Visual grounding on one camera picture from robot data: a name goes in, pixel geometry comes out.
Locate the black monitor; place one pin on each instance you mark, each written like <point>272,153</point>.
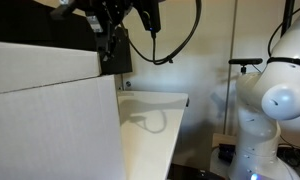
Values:
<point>29,22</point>

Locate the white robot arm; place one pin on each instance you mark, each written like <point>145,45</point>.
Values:
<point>263,101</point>

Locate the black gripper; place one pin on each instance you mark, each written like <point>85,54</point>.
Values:
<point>102,15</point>

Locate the white cardboard box lid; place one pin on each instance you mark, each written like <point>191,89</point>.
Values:
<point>29,66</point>

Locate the white cardboard box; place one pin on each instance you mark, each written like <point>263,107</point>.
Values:
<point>67,131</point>

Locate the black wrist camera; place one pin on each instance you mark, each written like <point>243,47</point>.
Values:
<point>148,11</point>

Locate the black camera on stand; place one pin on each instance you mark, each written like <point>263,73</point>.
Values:
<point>244,62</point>

